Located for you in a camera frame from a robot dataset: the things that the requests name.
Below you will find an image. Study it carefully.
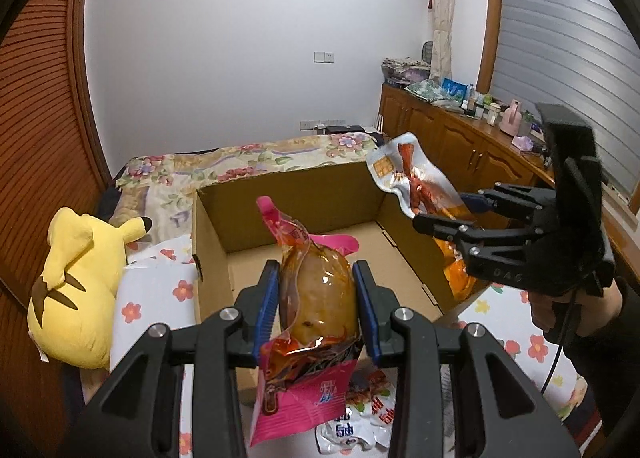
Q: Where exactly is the wooden sideboard cabinet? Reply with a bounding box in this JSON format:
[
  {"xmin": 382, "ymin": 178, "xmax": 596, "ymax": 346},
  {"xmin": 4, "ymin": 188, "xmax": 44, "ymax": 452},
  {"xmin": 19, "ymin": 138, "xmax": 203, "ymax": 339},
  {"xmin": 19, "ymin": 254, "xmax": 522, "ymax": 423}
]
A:
[{"xmin": 377, "ymin": 83, "xmax": 640, "ymax": 289}]

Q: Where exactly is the green printed cloth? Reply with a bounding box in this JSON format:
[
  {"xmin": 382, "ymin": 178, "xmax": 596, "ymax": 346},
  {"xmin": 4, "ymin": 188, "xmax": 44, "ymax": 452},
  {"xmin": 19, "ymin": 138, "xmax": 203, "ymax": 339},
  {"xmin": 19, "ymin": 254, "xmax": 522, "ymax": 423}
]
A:
[{"xmin": 405, "ymin": 79, "xmax": 447, "ymax": 102}]

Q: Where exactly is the pile of printed packages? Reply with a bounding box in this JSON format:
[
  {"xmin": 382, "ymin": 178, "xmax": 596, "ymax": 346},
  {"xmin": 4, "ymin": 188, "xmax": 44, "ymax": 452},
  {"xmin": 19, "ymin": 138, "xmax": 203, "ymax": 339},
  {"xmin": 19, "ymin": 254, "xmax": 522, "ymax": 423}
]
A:
[{"xmin": 381, "ymin": 57, "xmax": 431, "ymax": 87}]

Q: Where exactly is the pink snack packet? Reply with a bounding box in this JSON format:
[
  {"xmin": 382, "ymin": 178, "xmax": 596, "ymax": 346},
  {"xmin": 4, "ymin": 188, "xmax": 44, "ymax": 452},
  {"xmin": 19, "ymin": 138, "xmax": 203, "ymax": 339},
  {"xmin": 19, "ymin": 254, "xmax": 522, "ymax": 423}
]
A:
[{"xmin": 250, "ymin": 195, "xmax": 366, "ymax": 448}]

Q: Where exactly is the blue white carton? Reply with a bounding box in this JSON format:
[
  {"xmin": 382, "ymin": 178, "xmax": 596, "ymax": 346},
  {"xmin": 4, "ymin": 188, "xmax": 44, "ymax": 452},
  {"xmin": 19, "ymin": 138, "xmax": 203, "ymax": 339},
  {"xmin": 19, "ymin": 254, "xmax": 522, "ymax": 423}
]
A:
[{"xmin": 442, "ymin": 78, "xmax": 469, "ymax": 100}]

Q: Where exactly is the person's right forearm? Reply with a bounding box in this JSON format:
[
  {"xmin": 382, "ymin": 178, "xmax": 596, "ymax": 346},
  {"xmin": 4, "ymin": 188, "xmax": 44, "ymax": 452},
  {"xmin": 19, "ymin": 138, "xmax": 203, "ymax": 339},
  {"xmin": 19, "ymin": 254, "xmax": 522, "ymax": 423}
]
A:
[{"xmin": 562, "ymin": 288, "xmax": 640, "ymax": 441}]

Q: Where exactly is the cluster of small bottles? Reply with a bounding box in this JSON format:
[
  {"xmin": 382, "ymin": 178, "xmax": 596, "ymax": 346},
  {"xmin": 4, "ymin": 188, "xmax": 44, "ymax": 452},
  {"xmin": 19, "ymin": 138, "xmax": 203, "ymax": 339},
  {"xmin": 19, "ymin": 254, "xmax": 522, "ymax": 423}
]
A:
[{"xmin": 462, "ymin": 90, "xmax": 506, "ymax": 127}]

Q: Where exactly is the wooden window frame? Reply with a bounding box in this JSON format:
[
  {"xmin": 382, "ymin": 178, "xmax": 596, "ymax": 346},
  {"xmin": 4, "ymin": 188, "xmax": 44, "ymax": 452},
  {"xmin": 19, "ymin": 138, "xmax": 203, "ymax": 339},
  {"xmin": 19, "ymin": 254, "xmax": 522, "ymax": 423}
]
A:
[{"xmin": 475, "ymin": 0, "xmax": 505, "ymax": 95}]

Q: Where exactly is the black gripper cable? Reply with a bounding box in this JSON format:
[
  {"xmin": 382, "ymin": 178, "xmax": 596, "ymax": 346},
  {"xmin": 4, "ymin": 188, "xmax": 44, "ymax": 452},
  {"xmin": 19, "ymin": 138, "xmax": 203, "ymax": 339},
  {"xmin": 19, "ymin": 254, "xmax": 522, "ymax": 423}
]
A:
[{"xmin": 540, "ymin": 295, "xmax": 576, "ymax": 395}]

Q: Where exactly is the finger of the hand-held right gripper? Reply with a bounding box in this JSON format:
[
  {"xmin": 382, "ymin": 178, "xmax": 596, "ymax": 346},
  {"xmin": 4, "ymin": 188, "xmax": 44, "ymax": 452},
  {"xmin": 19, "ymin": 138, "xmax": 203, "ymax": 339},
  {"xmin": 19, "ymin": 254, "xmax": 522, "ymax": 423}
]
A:
[
  {"xmin": 412, "ymin": 213, "xmax": 544, "ymax": 260},
  {"xmin": 460, "ymin": 183, "xmax": 556, "ymax": 227}
]

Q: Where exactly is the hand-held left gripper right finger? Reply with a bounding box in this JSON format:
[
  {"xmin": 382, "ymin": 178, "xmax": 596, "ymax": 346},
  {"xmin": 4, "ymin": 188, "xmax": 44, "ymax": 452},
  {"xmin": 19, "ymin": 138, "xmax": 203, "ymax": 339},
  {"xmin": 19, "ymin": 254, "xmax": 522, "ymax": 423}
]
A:
[{"xmin": 351, "ymin": 260, "xmax": 581, "ymax": 458}]

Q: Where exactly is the white wall outlet strip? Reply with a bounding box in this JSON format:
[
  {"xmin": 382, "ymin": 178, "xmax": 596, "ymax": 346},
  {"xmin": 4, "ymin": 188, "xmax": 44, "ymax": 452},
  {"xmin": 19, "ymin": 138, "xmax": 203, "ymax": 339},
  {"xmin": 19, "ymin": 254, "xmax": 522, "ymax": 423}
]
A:
[{"xmin": 300, "ymin": 119, "xmax": 346, "ymax": 132}]

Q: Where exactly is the yellow plush toy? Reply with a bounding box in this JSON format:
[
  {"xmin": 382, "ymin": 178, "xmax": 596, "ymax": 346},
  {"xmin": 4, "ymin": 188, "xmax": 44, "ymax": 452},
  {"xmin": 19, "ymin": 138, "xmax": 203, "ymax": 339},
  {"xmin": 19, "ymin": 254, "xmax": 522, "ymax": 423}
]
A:
[{"xmin": 27, "ymin": 207, "xmax": 153, "ymax": 370}]

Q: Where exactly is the white flower print sheet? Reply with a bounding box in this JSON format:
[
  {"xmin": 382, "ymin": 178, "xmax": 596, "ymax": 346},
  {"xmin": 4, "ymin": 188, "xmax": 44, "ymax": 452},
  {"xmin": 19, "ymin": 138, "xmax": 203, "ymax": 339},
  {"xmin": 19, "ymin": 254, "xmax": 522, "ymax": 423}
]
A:
[{"xmin": 112, "ymin": 233, "xmax": 591, "ymax": 458}]

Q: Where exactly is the person's right hand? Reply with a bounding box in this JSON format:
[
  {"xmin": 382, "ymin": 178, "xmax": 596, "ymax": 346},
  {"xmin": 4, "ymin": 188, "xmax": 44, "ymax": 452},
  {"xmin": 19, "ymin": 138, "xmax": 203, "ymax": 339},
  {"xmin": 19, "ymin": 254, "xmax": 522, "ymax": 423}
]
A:
[{"xmin": 530, "ymin": 280, "xmax": 623, "ymax": 340}]

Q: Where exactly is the grey window blind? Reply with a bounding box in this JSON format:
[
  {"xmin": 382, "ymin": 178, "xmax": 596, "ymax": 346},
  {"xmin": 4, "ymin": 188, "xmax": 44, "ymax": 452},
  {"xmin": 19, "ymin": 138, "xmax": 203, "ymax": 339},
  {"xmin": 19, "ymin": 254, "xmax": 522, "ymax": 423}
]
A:
[{"xmin": 490, "ymin": 0, "xmax": 640, "ymax": 204}]

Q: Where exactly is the beige curtain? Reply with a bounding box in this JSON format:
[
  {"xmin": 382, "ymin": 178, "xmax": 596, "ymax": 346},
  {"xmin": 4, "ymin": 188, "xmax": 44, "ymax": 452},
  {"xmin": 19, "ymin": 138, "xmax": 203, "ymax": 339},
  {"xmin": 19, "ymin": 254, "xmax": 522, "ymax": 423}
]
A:
[{"xmin": 427, "ymin": 0, "xmax": 458, "ymax": 84}]

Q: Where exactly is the floral blanket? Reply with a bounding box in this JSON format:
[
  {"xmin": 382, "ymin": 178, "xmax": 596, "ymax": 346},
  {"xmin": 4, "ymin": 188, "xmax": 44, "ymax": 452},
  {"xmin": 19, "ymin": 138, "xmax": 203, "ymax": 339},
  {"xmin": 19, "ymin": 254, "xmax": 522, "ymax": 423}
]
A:
[{"xmin": 112, "ymin": 133, "xmax": 386, "ymax": 249}]

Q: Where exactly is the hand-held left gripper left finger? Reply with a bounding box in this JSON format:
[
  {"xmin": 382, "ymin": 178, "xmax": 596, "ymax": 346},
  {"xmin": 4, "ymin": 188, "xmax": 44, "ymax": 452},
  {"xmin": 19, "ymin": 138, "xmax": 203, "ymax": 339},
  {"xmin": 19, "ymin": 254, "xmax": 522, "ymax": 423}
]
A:
[{"xmin": 80, "ymin": 260, "xmax": 280, "ymax": 458}]

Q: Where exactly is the pink plastic appliance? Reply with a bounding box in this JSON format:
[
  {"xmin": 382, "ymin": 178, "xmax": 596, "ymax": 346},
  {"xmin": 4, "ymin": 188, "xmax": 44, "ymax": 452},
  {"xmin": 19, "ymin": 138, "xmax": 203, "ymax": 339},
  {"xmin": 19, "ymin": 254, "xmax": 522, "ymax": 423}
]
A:
[{"xmin": 501, "ymin": 99, "xmax": 524, "ymax": 135}]

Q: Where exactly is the wooden louvred wardrobe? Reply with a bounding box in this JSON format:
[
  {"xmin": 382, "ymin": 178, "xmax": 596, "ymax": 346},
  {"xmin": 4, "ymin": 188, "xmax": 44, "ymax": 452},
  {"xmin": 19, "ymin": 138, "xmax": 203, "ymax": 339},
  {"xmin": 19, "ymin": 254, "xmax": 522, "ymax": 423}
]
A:
[{"xmin": 0, "ymin": 0, "xmax": 113, "ymax": 458}]

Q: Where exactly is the orange white snack packet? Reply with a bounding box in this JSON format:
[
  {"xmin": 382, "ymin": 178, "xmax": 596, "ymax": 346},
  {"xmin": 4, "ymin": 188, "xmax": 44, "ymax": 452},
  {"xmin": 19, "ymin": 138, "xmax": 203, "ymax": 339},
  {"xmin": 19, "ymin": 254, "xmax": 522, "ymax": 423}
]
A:
[{"xmin": 366, "ymin": 132, "xmax": 483, "ymax": 301}]

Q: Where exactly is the brown cardboard box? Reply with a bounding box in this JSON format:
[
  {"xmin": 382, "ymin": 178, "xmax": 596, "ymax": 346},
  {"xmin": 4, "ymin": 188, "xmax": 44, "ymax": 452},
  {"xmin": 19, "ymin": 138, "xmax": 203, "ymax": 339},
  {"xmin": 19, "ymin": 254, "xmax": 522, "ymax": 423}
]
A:
[{"xmin": 191, "ymin": 162, "xmax": 496, "ymax": 391}]

